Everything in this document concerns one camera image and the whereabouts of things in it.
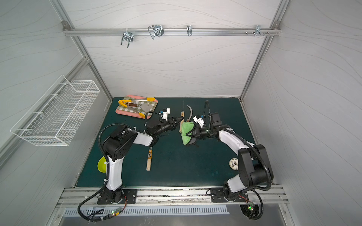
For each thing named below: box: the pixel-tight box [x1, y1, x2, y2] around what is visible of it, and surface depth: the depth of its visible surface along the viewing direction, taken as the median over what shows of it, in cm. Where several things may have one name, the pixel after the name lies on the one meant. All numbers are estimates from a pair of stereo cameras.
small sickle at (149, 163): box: [146, 146, 153, 171], surface depth 86 cm
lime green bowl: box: [97, 155, 107, 173], surface depth 83 cm
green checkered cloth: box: [116, 96, 158, 116], surface depth 117 cm
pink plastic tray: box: [115, 95, 159, 120], surface depth 113 cm
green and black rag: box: [181, 121, 195, 146], surface depth 82 cm
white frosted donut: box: [228, 157, 239, 171], surface depth 85 cm
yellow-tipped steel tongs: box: [118, 96, 156, 118], surface depth 117 cm
